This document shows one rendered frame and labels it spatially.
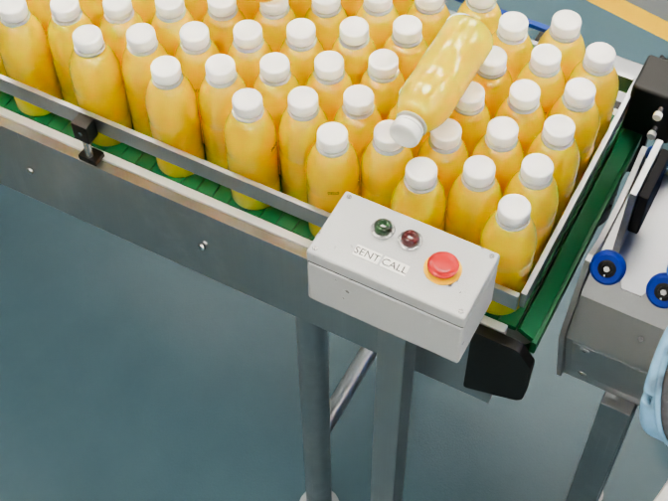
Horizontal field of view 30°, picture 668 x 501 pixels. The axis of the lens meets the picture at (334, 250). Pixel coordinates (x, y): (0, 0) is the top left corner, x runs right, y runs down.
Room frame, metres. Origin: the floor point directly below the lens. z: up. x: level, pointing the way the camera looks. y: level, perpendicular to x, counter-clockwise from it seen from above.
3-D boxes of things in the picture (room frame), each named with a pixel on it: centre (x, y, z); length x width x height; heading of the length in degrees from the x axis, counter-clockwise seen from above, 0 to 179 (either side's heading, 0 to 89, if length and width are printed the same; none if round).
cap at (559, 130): (1.01, -0.28, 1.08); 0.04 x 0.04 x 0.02
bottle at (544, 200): (0.95, -0.25, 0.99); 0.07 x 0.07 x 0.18
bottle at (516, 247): (0.89, -0.21, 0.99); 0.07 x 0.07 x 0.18
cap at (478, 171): (0.95, -0.18, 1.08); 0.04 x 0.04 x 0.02
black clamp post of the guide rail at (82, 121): (1.13, 0.34, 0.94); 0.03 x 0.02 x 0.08; 62
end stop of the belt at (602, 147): (1.01, -0.33, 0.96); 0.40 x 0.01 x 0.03; 152
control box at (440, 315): (0.82, -0.08, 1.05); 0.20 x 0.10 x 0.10; 62
